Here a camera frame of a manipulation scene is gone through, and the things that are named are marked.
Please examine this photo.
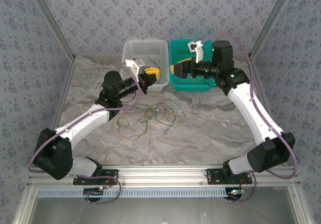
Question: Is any thin green cable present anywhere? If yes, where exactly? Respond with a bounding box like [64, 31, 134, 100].
[173, 95, 188, 118]
[140, 103, 181, 136]
[147, 54, 169, 83]

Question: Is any teal perforated plastic basket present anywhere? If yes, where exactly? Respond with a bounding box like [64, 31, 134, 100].
[168, 39, 221, 92]

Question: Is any white perforated plastic basket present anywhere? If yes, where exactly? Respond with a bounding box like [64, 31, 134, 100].
[119, 39, 170, 92]

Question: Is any small LED circuit board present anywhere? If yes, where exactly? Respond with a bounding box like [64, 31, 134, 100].
[227, 188, 245, 201]
[83, 187, 105, 202]

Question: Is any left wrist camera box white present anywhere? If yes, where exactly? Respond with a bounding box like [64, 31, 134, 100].
[122, 59, 146, 83]

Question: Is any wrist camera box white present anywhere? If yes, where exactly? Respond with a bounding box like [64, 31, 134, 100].
[188, 40, 213, 64]
[122, 59, 146, 83]

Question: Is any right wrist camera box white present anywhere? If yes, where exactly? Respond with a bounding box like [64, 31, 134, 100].
[188, 40, 213, 64]

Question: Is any aluminium table side rail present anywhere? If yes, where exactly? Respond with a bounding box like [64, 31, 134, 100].
[247, 57, 283, 137]
[51, 58, 76, 132]

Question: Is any aluminium frame post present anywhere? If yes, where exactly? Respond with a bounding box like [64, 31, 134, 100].
[24, 0, 76, 62]
[247, 0, 300, 62]

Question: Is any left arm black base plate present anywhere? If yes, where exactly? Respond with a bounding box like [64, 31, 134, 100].
[73, 169, 119, 186]

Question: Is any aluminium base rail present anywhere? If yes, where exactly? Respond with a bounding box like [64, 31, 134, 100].
[27, 165, 301, 186]

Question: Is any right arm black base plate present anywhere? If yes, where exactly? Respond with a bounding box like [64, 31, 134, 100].
[205, 168, 253, 185]

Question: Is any white slotted cable duct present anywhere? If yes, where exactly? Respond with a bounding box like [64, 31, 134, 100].
[37, 187, 228, 199]

